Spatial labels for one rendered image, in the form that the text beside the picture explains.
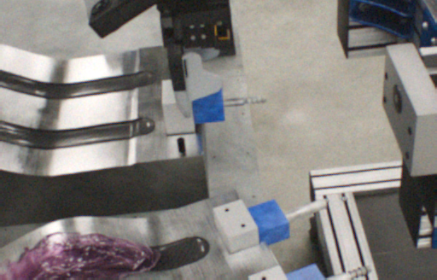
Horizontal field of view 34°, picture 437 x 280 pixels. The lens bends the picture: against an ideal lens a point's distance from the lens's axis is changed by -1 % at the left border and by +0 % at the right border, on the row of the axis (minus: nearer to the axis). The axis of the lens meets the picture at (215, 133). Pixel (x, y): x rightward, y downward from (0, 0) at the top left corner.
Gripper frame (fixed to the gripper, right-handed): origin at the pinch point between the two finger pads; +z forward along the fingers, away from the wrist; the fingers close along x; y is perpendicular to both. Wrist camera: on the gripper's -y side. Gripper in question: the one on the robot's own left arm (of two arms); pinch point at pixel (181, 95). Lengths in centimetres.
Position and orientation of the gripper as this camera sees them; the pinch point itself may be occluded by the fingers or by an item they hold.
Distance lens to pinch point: 92.2
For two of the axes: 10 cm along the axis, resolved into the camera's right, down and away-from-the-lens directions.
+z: 0.9, 7.6, 6.5
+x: -0.5, -6.4, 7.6
